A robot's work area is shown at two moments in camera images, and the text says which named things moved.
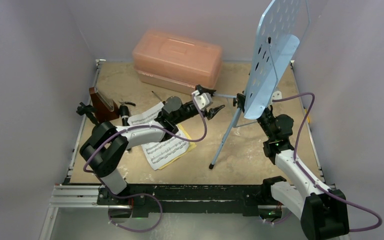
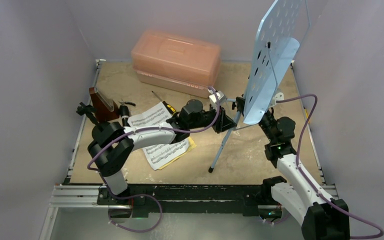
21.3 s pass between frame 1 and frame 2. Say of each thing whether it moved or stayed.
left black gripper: moved
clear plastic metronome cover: stayed
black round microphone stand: stayed
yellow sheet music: stayed
